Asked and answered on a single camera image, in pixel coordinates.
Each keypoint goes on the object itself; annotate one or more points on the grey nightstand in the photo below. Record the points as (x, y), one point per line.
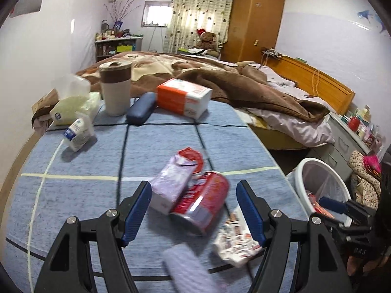
(339, 146)

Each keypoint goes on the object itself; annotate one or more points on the dark blue glasses case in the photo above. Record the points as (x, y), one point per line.
(140, 108)

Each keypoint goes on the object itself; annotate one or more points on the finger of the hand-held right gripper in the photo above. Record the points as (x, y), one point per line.
(333, 206)

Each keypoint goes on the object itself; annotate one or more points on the pink quilt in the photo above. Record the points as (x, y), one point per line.
(293, 128)

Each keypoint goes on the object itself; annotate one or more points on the red drink can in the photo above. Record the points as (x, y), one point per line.
(201, 201)

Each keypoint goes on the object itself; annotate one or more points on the blue wall sticker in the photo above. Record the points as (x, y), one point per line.
(368, 16)

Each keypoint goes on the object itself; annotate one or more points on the purple drink carton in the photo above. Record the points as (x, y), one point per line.
(171, 183)

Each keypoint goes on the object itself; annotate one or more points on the heart print curtain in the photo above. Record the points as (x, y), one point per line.
(198, 9)

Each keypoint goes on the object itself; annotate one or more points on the lavender foam net sleeve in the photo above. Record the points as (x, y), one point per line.
(192, 268)

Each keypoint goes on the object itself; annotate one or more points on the dried branches in vase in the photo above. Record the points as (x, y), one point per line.
(120, 13)

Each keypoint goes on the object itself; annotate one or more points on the person's right hand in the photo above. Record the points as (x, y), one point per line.
(354, 267)

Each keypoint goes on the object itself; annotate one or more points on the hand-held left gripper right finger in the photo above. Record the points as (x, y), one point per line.
(250, 213)

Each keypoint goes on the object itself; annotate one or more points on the brown blanket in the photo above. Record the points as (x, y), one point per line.
(229, 82)

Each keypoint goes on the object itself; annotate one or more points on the red mug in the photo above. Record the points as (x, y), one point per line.
(354, 123)

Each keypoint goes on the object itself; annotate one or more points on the blue checked tablecloth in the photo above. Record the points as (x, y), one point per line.
(91, 195)

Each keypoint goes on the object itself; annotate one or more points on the red and white plastic wrapper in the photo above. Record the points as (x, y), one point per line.
(192, 155)

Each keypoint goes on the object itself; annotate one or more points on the small white bottle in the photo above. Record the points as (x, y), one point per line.
(78, 134)

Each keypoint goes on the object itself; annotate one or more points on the power strip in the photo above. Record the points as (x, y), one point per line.
(271, 52)

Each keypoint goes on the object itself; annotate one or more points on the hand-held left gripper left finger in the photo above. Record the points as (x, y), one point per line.
(136, 213)

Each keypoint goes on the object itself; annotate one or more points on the cluttered shelf unit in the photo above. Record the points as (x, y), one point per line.
(117, 47)

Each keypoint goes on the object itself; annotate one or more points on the orange and white box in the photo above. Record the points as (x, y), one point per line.
(183, 96)

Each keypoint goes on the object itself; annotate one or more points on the green tissue pack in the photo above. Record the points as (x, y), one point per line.
(71, 103)

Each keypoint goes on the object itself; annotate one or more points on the wooden wardrobe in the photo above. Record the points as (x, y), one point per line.
(253, 21)

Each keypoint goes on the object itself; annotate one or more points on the floral cloth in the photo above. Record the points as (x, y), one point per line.
(363, 180)

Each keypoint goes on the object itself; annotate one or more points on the beige cup with brown band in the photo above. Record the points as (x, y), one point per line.
(115, 91)

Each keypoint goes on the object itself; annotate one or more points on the patterned paper wrapper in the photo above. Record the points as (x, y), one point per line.
(235, 244)

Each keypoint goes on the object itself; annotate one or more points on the white bin with clear liner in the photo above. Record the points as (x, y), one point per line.
(323, 177)

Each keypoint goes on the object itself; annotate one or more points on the small window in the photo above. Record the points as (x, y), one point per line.
(157, 13)

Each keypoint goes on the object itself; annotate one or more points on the wooden headboard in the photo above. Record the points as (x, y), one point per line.
(317, 81)

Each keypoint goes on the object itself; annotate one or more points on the teddy bear with red hat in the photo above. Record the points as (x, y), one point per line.
(206, 39)

